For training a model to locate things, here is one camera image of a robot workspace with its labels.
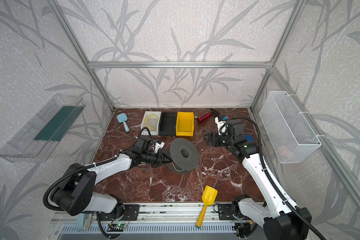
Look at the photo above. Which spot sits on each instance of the red black spray bottle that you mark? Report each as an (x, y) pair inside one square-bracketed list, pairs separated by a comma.
[(212, 113)]

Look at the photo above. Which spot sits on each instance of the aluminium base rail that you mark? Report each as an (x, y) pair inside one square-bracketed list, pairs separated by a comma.
[(155, 218)]

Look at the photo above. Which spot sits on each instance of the white plastic bin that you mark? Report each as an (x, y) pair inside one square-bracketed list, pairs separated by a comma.
[(151, 120)]

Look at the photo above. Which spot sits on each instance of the clear plastic wall tray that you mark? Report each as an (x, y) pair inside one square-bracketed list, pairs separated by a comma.
[(35, 142)]

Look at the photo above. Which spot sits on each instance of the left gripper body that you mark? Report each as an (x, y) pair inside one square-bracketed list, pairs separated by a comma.
[(161, 157)]

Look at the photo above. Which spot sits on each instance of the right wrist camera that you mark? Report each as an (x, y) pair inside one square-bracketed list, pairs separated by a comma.
[(221, 124)]

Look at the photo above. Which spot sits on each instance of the yellow plastic bin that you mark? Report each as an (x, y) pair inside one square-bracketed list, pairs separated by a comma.
[(185, 124)]

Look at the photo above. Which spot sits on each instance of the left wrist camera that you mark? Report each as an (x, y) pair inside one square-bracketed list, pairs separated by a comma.
[(158, 146)]

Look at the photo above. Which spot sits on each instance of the pink object in basket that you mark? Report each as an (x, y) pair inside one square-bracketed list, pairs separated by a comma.
[(284, 151)]

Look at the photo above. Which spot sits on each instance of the yellow toy shovel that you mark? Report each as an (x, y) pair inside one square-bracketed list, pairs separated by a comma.
[(208, 197)]

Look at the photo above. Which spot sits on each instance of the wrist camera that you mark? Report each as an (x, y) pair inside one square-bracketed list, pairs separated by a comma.
[(158, 146), (221, 124)]

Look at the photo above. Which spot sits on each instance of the white wire basket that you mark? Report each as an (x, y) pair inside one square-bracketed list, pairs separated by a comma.
[(286, 125)]

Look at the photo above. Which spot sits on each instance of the grey cable spool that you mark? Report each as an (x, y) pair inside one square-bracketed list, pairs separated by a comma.
[(184, 156)]

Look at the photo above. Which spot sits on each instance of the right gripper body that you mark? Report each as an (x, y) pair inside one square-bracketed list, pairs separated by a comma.
[(216, 140)]

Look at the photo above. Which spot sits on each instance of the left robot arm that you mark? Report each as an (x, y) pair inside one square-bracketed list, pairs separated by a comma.
[(74, 192)]

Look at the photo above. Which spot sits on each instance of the black plastic bin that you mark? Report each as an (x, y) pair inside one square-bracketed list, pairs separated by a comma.
[(167, 124)]

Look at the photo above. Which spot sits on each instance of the teal toy shovel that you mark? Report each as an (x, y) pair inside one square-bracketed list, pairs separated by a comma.
[(122, 118)]

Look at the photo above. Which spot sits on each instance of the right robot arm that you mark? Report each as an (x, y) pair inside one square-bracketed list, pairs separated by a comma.
[(280, 217)]

